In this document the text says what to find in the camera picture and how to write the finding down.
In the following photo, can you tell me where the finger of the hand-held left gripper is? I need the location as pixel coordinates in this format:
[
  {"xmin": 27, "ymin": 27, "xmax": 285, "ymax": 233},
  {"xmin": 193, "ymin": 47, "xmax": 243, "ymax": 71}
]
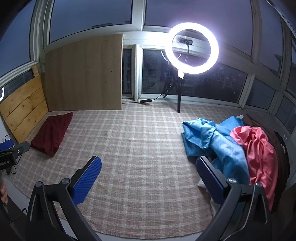
[
  {"xmin": 13, "ymin": 141, "xmax": 30, "ymax": 155},
  {"xmin": 0, "ymin": 140, "xmax": 14, "ymax": 151}
]

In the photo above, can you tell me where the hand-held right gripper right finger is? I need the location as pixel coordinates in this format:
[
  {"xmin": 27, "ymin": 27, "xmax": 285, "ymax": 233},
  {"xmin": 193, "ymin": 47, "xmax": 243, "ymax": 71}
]
[{"xmin": 196, "ymin": 156, "xmax": 273, "ymax": 241}]

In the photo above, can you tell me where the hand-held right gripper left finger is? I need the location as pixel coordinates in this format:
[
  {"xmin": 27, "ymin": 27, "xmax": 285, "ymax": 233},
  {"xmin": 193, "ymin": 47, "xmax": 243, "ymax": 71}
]
[{"xmin": 27, "ymin": 156, "xmax": 102, "ymax": 241}]

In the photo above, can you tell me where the brown shirt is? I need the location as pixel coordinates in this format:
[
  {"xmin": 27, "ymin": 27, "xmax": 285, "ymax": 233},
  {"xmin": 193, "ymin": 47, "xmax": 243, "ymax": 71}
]
[{"xmin": 242, "ymin": 113, "xmax": 290, "ymax": 214}]

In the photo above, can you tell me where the person's left hand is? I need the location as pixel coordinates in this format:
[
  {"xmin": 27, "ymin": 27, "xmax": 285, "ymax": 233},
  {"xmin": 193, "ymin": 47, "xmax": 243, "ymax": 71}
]
[{"xmin": 0, "ymin": 179, "xmax": 7, "ymax": 204}]

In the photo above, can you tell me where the dark red folded cloth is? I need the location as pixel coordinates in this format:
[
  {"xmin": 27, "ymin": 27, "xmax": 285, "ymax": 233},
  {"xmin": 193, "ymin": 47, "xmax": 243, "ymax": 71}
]
[{"xmin": 30, "ymin": 112, "xmax": 74, "ymax": 157}]

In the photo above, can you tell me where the white garment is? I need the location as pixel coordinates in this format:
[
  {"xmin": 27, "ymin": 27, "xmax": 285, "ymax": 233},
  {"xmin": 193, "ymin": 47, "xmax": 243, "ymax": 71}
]
[{"xmin": 196, "ymin": 176, "xmax": 223, "ymax": 217}]

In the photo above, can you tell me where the blue garment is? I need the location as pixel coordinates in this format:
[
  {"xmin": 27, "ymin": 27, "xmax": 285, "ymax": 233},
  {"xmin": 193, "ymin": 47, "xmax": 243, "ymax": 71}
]
[{"xmin": 182, "ymin": 116, "xmax": 251, "ymax": 186}]

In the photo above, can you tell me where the pine plank board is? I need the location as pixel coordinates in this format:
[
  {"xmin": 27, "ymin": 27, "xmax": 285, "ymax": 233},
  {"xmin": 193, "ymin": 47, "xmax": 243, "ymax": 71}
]
[{"xmin": 0, "ymin": 65, "xmax": 49, "ymax": 144}]

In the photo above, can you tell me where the plaid rug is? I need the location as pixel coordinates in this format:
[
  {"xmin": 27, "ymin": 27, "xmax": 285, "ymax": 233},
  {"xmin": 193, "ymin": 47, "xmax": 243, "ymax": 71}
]
[{"xmin": 10, "ymin": 102, "xmax": 255, "ymax": 240}]

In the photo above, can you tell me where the pink garment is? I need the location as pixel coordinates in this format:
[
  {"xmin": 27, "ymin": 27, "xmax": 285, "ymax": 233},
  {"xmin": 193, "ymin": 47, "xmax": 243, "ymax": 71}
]
[{"xmin": 230, "ymin": 126, "xmax": 279, "ymax": 210}]

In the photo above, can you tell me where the light wooden board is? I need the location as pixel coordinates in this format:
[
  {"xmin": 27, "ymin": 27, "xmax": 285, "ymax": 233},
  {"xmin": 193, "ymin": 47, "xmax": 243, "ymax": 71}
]
[{"xmin": 44, "ymin": 33, "xmax": 124, "ymax": 112}]

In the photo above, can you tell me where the black phone holder clip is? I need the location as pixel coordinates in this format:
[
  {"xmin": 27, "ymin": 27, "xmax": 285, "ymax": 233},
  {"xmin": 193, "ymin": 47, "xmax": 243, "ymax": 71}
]
[{"xmin": 178, "ymin": 36, "xmax": 193, "ymax": 67}]

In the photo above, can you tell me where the white ring light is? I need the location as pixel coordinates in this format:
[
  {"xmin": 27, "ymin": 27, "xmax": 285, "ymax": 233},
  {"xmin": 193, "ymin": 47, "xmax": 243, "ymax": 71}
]
[{"xmin": 165, "ymin": 22, "xmax": 219, "ymax": 75}]

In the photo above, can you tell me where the white window frame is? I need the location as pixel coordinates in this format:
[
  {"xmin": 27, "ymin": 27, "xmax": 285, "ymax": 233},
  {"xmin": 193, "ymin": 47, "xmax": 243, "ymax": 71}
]
[{"xmin": 0, "ymin": 0, "xmax": 296, "ymax": 130}]

